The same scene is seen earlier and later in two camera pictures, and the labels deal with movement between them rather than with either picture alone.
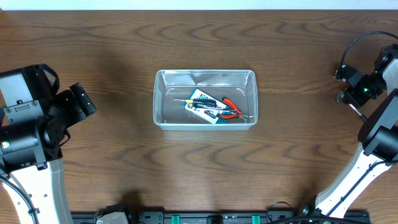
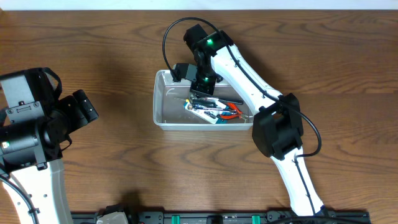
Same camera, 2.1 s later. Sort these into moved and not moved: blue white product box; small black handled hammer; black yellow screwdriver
Moved: small black handled hammer
Not moved: black yellow screwdriver; blue white product box
